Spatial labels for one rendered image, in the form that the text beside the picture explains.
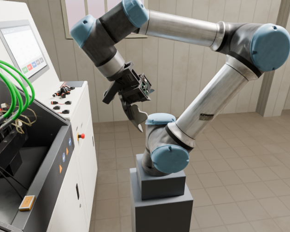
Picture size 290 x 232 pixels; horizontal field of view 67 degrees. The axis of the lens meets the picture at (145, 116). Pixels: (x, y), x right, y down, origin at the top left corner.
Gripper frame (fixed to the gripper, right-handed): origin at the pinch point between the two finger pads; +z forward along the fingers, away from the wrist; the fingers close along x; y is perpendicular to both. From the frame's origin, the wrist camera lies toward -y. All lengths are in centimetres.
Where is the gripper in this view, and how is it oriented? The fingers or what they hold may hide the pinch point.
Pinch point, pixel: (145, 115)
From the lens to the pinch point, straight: 75.7
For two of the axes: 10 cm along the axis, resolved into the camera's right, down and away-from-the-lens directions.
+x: 1.9, -7.3, 6.6
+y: 8.4, -2.3, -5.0
